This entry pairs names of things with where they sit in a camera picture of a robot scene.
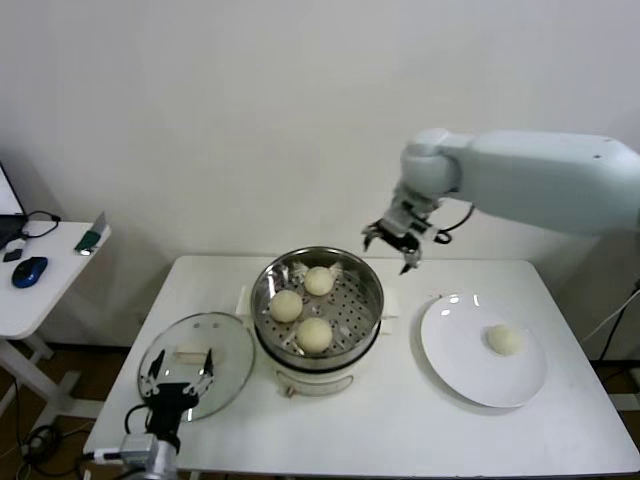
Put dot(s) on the small black device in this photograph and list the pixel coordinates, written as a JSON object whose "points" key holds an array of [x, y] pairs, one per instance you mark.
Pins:
{"points": [[11, 256]]}

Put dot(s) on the white plug adapter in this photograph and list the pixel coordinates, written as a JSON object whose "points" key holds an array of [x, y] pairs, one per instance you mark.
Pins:
{"points": [[15, 245]]}

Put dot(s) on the perforated steel steamer basket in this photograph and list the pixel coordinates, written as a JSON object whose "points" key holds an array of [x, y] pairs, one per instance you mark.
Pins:
{"points": [[262, 295]]}

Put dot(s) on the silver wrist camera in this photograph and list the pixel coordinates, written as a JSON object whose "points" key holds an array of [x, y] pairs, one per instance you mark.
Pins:
{"points": [[402, 215], [140, 447]]}

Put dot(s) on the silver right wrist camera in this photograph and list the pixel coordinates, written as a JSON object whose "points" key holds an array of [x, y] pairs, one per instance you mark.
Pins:
{"points": [[402, 215]]}

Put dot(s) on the large white plate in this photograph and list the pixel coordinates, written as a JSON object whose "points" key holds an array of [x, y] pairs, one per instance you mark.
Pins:
{"points": [[450, 340]]}

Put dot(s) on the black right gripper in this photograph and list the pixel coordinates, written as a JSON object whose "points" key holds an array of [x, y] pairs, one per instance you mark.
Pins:
{"points": [[402, 237]]}

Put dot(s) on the white side desk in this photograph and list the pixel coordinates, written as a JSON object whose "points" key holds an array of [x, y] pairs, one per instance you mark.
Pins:
{"points": [[50, 280]]}

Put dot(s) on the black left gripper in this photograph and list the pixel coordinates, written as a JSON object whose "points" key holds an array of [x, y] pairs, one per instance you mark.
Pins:
{"points": [[167, 402]]}

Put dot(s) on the green circuit board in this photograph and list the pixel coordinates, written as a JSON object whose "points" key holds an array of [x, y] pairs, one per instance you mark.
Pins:
{"points": [[89, 242]]}

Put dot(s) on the white stand foot bar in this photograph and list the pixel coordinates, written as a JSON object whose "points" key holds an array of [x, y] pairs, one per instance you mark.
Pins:
{"points": [[625, 401]]}

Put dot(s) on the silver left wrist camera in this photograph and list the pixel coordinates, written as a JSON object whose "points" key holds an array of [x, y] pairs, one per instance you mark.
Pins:
{"points": [[140, 447]]}

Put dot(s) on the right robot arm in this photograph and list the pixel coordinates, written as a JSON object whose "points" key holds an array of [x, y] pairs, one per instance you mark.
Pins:
{"points": [[525, 170]]}

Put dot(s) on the black laptop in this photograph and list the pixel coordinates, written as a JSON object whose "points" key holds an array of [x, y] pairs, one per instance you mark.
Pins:
{"points": [[7, 227]]}

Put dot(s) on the round glass pot lid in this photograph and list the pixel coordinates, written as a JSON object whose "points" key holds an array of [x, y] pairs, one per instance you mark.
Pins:
{"points": [[225, 335]]}

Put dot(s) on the white steamed baozi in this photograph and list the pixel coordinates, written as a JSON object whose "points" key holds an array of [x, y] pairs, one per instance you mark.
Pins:
{"points": [[318, 281], [314, 336], [286, 306], [504, 340]]}

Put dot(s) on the blue computer mouse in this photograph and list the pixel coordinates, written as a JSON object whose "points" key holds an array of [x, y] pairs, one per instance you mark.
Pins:
{"points": [[29, 272]]}

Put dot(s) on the cream electric cooking pot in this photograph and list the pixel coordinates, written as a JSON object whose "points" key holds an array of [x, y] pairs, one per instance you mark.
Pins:
{"points": [[310, 382]]}

